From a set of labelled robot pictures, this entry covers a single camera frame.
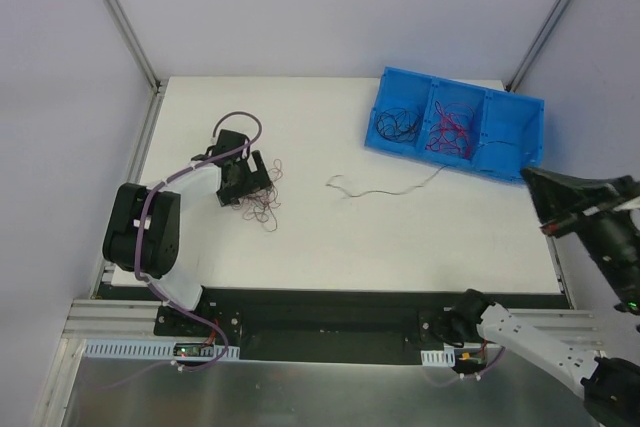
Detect black wire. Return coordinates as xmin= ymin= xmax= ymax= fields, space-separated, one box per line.
xmin=375 ymin=106 xmax=424 ymax=142
xmin=325 ymin=139 xmax=524 ymax=201

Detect red and black wires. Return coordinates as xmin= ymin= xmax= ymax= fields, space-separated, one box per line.
xmin=232 ymin=159 xmax=284 ymax=234

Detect aluminium front rail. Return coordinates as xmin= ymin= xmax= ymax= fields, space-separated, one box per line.
xmin=62 ymin=299 xmax=604 ymax=349

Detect blue plastic three-compartment bin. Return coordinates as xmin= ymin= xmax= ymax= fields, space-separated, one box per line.
xmin=364 ymin=67 xmax=545 ymax=183

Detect right aluminium frame post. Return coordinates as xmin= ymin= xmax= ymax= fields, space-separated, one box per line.
xmin=505 ymin=0 xmax=574 ymax=92

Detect left white slotted cable duct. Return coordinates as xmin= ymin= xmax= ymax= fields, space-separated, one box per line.
xmin=84 ymin=339 xmax=240 ymax=362

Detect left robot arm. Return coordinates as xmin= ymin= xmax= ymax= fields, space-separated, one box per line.
xmin=102 ymin=129 xmax=272 ymax=336

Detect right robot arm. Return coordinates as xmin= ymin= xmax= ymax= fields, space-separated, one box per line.
xmin=430 ymin=167 xmax=639 ymax=426

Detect white slotted cable duct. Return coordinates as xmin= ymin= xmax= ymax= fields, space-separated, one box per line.
xmin=420 ymin=349 xmax=456 ymax=368
xmin=84 ymin=339 xmax=240 ymax=362

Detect left aluminium frame post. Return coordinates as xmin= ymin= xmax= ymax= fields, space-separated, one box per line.
xmin=74 ymin=0 xmax=169 ymax=93

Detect aluminium frame post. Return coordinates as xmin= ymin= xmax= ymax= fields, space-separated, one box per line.
xmin=505 ymin=0 xmax=574 ymax=92
xmin=74 ymin=0 xmax=169 ymax=93

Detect right white slotted cable duct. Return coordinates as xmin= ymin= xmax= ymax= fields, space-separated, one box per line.
xmin=420 ymin=349 xmax=456 ymax=368

